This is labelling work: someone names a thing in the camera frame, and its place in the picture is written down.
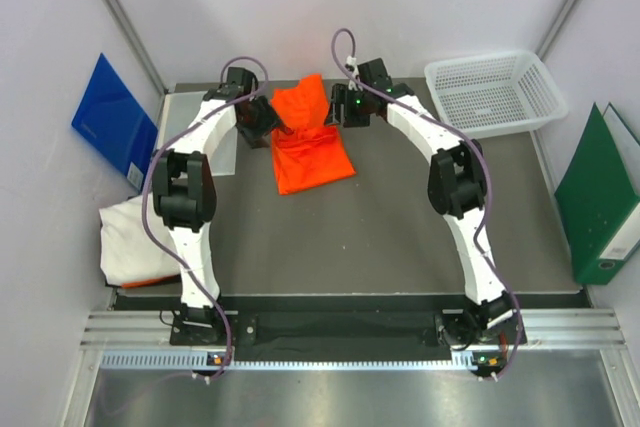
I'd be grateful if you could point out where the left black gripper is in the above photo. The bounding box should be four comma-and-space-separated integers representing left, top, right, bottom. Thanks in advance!
235, 93, 285, 149

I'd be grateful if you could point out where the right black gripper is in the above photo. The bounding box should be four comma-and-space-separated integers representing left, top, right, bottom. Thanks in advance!
324, 84, 373, 129

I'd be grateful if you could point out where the orange t-shirt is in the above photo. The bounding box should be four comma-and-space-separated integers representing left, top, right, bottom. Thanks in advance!
271, 73, 356, 195

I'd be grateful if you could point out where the white plastic basket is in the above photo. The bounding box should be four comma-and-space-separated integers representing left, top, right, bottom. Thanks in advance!
424, 50, 569, 139

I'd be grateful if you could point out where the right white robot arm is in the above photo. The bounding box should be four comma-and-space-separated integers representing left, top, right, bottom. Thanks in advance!
327, 83, 516, 350

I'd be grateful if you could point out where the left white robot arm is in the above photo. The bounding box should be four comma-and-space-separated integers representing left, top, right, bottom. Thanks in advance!
151, 87, 283, 346

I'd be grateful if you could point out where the white folded t-shirt stack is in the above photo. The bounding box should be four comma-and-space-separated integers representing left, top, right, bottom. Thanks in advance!
99, 195, 180, 287

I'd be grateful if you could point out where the translucent plastic sheet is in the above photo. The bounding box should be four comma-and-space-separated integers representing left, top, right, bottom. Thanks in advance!
156, 91, 238, 176

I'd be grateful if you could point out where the blue folder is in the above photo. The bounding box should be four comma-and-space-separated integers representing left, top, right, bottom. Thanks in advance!
71, 54, 158, 190

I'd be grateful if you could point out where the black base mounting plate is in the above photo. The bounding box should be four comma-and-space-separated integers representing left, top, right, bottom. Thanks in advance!
168, 310, 529, 348

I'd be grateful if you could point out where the green binder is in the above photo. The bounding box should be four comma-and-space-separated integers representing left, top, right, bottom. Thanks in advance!
555, 104, 639, 285

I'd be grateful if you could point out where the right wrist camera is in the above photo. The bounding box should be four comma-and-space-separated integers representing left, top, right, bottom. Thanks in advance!
358, 58, 393, 93

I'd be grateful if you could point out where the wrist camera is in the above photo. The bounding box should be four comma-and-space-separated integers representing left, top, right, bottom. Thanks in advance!
358, 58, 393, 93
224, 66, 259, 96

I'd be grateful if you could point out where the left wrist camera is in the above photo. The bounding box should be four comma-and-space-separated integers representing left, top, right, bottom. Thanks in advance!
224, 66, 259, 96

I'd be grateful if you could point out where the grey slotted cable duct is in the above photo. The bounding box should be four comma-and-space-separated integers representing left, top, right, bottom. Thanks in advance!
99, 349, 506, 371

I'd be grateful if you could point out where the aluminium rail frame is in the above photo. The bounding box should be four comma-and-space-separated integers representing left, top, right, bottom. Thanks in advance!
61, 309, 639, 426

